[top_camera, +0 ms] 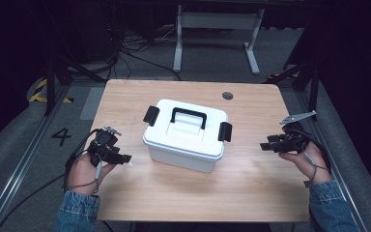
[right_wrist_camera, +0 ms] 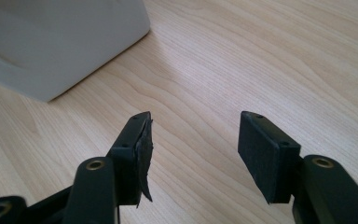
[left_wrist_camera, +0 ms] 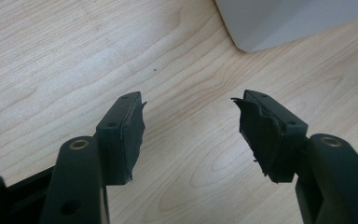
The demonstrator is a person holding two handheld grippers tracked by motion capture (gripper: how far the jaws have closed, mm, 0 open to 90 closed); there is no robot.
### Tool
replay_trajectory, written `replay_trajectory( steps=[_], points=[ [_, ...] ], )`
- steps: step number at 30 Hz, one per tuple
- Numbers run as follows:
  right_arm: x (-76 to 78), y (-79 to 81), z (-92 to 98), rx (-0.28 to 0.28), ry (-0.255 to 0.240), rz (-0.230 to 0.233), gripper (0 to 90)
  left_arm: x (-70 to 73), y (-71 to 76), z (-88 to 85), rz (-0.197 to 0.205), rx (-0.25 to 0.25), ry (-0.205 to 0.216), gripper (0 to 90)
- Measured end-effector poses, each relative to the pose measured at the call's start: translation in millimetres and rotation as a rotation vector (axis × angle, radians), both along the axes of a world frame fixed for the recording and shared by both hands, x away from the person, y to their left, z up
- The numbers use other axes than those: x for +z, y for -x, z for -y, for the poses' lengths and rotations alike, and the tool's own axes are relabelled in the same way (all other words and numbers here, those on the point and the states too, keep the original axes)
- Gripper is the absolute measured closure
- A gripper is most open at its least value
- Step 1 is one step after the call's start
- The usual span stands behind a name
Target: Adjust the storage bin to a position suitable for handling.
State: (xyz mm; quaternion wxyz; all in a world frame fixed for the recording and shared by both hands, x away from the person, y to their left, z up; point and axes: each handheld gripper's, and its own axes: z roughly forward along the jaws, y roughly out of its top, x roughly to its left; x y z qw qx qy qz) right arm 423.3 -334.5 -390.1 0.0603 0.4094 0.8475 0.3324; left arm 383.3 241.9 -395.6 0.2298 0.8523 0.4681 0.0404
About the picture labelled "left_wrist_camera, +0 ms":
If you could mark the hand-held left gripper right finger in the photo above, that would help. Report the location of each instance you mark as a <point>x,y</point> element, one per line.
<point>279,140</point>

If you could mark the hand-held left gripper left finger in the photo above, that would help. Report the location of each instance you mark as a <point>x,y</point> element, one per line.
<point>118,146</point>

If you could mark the grey plastic container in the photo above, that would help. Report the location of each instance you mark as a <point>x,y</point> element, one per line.
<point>289,21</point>

